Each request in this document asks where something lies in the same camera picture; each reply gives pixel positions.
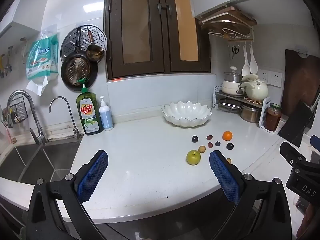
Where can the paper towel pack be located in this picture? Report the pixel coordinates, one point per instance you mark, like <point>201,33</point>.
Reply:
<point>41,60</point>

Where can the person's right hand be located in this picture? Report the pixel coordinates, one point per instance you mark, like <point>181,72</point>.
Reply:
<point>311,220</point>

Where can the green apple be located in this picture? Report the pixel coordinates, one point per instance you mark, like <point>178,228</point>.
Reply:
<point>193,157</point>

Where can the white spoon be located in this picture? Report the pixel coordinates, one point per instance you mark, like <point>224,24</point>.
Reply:
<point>245,67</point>
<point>253,65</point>

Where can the black scissors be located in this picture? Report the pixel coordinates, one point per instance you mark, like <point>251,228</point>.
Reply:
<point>234,50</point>

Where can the black cleaver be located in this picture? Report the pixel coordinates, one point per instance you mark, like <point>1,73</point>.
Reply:
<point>296,122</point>

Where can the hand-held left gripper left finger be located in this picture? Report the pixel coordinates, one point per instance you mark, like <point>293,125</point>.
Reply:
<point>92,177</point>

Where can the cream ceramic pot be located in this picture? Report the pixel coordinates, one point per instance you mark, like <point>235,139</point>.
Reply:
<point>257,90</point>

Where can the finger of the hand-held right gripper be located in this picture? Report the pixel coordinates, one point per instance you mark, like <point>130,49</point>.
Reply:
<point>315,143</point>
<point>291,153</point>

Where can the small brass pot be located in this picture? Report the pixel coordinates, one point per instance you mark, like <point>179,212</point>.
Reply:
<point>95,52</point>

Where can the white pump bottle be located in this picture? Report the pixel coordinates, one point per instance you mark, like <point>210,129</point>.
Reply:
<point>106,117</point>

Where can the corner shelf rack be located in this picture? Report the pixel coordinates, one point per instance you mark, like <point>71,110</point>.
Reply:
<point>265,110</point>

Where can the dark plum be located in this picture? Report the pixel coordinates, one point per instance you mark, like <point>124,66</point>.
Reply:
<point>195,139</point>
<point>230,146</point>

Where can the brown wooden window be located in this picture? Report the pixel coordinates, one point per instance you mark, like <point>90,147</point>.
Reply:
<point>160,30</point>

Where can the hanging metal spoon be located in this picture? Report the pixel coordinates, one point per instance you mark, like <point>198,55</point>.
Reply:
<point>9,62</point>

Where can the steel sink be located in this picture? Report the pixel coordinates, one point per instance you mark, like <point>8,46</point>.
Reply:
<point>37,160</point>

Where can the sauce jar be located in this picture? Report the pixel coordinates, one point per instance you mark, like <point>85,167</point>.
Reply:
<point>273,120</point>

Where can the white scalloped bowl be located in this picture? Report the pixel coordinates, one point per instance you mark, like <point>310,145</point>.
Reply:
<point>186,115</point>

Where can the white wall outlet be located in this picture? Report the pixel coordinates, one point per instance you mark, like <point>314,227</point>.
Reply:
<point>263,75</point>
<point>275,79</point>

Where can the cream saucepan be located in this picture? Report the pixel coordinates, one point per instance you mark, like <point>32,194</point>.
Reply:
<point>231,87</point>

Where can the thin gooseneck faucet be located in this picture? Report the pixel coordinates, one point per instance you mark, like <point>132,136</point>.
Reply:
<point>73,127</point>

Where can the steel steamer with glass lid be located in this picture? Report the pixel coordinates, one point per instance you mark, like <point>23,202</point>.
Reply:
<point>232,76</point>

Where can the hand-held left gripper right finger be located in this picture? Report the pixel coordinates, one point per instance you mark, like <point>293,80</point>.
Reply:
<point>225,177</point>

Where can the tall steel faucet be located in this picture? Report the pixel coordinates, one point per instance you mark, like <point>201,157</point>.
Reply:
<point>37,127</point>

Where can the round steel steamer plate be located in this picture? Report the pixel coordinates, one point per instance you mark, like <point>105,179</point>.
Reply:
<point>68,40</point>

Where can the wooden trivet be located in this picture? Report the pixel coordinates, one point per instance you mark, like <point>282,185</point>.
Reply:
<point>253,100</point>

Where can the dark wooden cutting board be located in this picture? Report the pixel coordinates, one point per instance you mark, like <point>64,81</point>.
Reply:
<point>300,80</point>

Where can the steel pot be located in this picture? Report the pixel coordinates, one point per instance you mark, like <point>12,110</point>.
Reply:
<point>250,113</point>

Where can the green dish soap bottle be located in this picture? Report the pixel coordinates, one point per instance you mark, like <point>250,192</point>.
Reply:
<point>89,115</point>

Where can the light wooden cutting board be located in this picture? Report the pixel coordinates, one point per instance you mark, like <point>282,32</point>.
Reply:
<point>225,17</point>

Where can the black frying pan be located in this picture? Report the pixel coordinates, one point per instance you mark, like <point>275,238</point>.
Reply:
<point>75,72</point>

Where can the orange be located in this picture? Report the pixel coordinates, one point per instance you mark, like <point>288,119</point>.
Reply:
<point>227,135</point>

